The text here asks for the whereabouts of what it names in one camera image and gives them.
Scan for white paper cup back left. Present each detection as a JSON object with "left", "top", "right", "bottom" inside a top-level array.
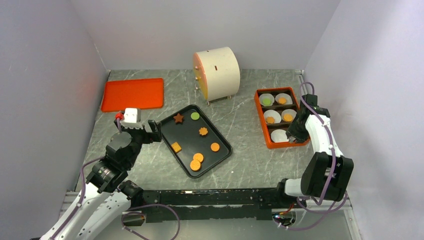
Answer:
[{"left": 258, "top": 93, "right": 275, "bottom": 107}]

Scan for white paper cup back right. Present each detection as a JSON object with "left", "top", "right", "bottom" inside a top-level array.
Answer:
[{"left": 274, "top": 93, "right": 293, "bottom": 105}]

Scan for plain orange round cookie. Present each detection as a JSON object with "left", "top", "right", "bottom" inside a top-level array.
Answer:
[{"left": 210, "top": 142, "right": 221, "bottom": 152}]

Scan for plain green round cookie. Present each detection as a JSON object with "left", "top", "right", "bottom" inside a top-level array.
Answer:
[{"left": 190, "top": 112, "right": 200, "bottom": 121}]

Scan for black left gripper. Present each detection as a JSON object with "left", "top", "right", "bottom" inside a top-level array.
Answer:
[{"left": 115, "top": 117, "right": 162, "bottom": 168}]

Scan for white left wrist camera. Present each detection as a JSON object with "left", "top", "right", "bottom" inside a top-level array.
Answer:
[{"left": 114, "top": 107, "right": 142, "bottom": 131}]

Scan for orange shell cookie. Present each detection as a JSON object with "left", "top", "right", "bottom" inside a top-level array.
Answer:
[{"left": 278, "top": 97, "right": 287, "bottom": 105}]

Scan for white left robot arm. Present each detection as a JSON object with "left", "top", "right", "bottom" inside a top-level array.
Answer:
[{"left": 41, "top": 119, "right": 162, "bottom": 240}]

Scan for green sandwich cookie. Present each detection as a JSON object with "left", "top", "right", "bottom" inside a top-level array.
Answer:
[{"left": 262, "top": 98, "right": 272, "bottom": 106}]

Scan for orange tray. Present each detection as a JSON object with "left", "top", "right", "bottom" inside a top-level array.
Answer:
[{"left": 100, "top": 78, "right": 164, "bottom": 113}]

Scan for white paper cup middle right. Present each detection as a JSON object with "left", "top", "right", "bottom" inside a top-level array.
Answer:
[{"left": 281, "top": 109, "right": 297, "bottom": 122}]

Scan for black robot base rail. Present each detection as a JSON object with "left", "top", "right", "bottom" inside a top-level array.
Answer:
[{"left": 130, "top": 187, "right": 298, "bottom": 223}]

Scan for square waffle cookie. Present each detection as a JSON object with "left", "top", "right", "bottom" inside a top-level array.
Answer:
[{"left": 171, "top": 142, "right": 182, "bottom": 154}]

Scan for orange flower cookie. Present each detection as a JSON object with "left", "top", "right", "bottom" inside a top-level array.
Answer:
[
  {"left": 265, "top": 116, "right": 275, "bottom": 124},
  {"left": 198, "top": 127, "right": 209, "bottom": 136}
]

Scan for brown star cookie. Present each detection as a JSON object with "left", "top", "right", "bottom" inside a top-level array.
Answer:
[{"left": 173, "top": 113, "right": 184, "bottom": 124}]

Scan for orange cookie box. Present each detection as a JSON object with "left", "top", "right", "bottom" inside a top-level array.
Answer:
[{"left": 254, "top": 87, "right": 310, "bottom": 149}]

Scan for white paper cup middle left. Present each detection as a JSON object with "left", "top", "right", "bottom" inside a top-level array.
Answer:
[{"left": 263, "top": 109, "right": 282, "bottom": 124}]

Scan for black baking tray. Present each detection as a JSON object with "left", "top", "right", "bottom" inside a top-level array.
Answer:
[{"left": 160, "top": 104, "right": 233, "bottom": 179}]

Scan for round orange cookie front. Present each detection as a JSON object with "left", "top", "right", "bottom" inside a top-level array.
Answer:
[{"left": 189, "top": 160, "right": 202, "bottom": 172}]

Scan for round cream toy oven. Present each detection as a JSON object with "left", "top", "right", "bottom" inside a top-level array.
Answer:
[{"left": 192, "top": 46, "right": 241, "bottom": 105}]

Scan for white paper cup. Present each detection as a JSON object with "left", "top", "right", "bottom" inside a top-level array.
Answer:
[
  {"left": 274, "top": 93, "right": 293, "bottom": 105},
  {"left": 263, "top": 109, "right": 282, "bottom": 124},
  {"left": 281, "top": 109, "right": 297, "bottom": 122},
  {"left": 258, "top": 93, "right": 275, "bottom": 107},
  {"left": 270, "top": 129, "right": 289, "bottom": 143}
]

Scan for white paper cup front left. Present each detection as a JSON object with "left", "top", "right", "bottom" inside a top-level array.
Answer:
[{"left": 270, "top": 129, "right": 289, "bottom": 143}]

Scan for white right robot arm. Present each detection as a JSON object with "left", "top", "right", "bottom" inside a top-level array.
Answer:
[{"left": 274, "top": 94, "right": 354, "bottom": 208}]

